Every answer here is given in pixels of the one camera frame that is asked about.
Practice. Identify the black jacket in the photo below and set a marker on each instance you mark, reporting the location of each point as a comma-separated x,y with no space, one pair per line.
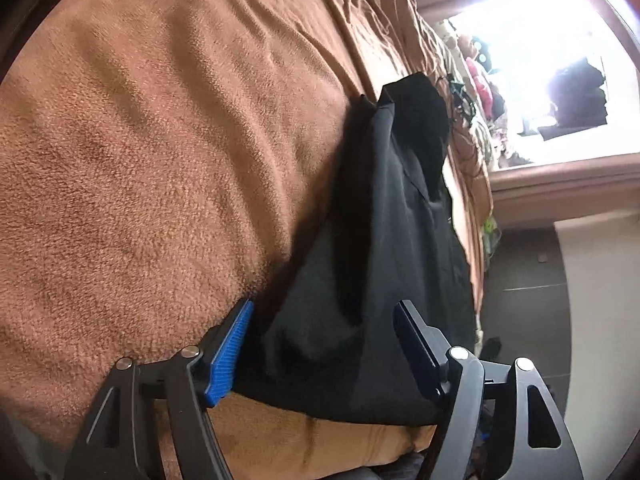
375,260

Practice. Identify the pile of colourful clothes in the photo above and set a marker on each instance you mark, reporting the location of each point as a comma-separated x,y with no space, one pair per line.
480,80

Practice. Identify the patterned quilt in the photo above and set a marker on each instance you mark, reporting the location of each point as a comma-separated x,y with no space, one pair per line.
482,137

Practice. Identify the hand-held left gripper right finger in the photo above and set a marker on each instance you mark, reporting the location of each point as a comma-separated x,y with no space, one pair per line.
415,350

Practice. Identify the green bedside item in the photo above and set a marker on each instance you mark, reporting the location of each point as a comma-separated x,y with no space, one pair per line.
487,230

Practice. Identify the pink curtain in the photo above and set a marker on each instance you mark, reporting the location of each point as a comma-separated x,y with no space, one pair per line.
550,185

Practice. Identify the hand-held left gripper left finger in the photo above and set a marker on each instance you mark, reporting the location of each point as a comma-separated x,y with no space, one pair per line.
229,352

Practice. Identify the orange fleece blanket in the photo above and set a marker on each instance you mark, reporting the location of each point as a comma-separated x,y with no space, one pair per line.
150,160

